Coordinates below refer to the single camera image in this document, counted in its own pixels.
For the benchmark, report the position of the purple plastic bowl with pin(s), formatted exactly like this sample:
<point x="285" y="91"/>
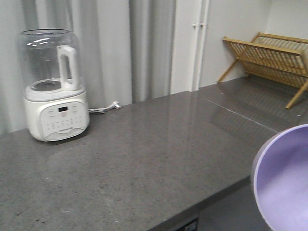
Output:
<point x="279" y="180"/>

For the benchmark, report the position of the white blender with clear jar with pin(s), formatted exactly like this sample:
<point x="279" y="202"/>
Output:
<point x="54" y="96"/>

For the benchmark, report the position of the white wall pipe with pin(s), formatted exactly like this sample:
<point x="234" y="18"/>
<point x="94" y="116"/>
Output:
<point x="200" y="28"/>

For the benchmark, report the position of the white pleated curtain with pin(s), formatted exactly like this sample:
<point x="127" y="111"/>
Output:
<point x="125" y="49"/>

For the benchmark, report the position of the wooden folding dish rack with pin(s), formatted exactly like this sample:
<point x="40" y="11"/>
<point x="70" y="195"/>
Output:
<point x="278" y="58"/>

